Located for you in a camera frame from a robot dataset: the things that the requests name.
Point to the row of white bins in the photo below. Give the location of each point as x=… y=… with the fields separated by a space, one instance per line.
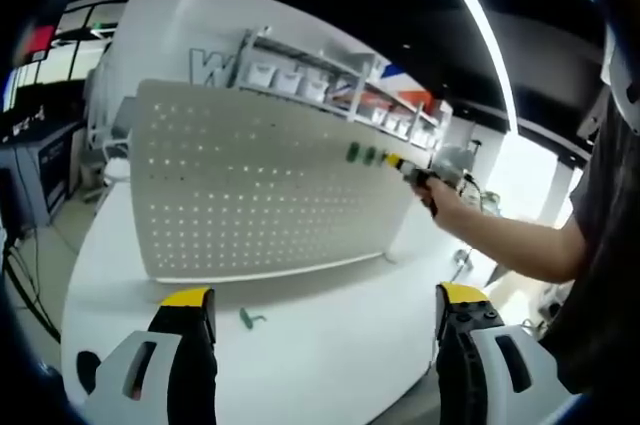
x=400 y=122

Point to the person's right hand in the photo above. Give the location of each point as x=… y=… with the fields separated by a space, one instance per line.
x=435 y=192

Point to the grey desk with dark panel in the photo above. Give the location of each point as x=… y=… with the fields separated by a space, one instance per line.
x=45 y=170

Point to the white ceiling light strip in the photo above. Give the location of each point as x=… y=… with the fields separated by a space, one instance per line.
x=492 y=45

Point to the grey metal bracket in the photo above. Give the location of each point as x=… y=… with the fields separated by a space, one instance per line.
x=462 y=257

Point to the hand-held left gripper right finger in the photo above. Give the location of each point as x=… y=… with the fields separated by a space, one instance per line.
x=490 y=385

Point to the white worn chest device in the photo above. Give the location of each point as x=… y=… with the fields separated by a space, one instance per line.
x=625 y=80

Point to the white plastic storage bin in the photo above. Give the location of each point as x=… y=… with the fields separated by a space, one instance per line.
x=288 y=82
x=260 y=76
x=315 y=88

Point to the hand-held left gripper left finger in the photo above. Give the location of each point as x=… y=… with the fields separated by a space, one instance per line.
x=150 y=395

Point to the white perforated mounting plate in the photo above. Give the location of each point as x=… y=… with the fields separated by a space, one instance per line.
x=260 y=185

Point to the person's dark grey shirt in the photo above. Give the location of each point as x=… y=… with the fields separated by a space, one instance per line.
x=605 y=255

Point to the white office chair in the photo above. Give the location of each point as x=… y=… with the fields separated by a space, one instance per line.
x=122 y=117

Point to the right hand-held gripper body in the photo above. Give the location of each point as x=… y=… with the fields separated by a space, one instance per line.
x=455 y=165

